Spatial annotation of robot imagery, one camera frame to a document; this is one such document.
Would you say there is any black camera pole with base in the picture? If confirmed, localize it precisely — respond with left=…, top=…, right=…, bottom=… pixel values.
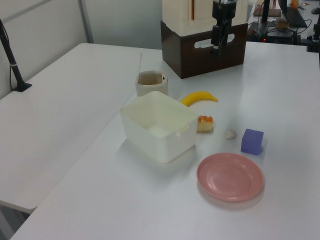
left=0, top=17, right=33, bottom=93

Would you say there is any toy sushi with orange roe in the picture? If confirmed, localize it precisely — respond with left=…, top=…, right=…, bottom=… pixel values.
left=196, top=114, right=215, bottom=133

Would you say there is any pink plastic plate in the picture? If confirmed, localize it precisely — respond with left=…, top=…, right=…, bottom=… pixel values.
left=196, top=152, right=265, bottom=203

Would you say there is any small brown cardboard box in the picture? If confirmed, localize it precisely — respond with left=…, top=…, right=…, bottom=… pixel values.
left=274, top=18, right=290, bottom=29

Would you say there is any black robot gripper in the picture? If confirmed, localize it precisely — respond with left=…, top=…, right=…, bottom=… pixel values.
left=211, top=0, right=237, bottom=55

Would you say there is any cream round cup with liner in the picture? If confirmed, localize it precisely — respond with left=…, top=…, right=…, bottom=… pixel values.
left=135, top=70, right=169, bottom=98

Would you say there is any black monitor stand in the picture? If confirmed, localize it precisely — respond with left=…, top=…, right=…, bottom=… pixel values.
left=255, top=0, right=271, bottom=26

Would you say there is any white rectangular plastic bin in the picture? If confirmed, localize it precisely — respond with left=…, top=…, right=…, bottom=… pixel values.
left=119, top=90, right=199, bottom=165

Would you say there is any purple foam cube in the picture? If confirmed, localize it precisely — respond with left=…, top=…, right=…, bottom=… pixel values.
left=240, top=128, right=265, bottom=156

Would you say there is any black electronics box red light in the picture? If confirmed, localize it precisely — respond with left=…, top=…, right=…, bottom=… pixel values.
left=262, top=29, right=297, bottom=44

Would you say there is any dark brown crate with handles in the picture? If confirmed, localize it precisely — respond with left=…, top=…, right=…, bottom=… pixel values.
left=160, top=19, right=248, bottom=80

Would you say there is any black laptop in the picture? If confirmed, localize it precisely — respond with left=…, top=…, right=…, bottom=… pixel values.
left=279, top=0, right=309, bottom=29

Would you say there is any yellow toy banana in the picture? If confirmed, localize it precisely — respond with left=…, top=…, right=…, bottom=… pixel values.
left=180, top=90, right=219, bottom=108

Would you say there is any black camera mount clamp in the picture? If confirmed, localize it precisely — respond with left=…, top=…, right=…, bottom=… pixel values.
left=303, top=19, right=320, bottom=54

